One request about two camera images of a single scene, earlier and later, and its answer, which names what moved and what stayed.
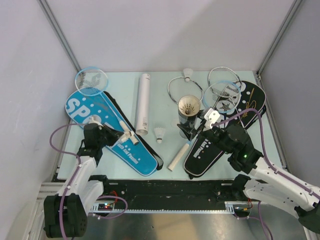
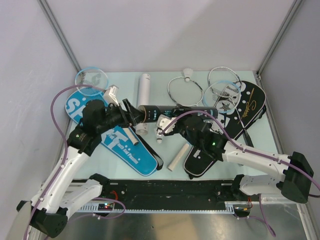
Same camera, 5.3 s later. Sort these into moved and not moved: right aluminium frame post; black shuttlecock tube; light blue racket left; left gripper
Moved: left gripper; black shuttlecock tube
Not moved: right aluminium frame post; light blue racket left
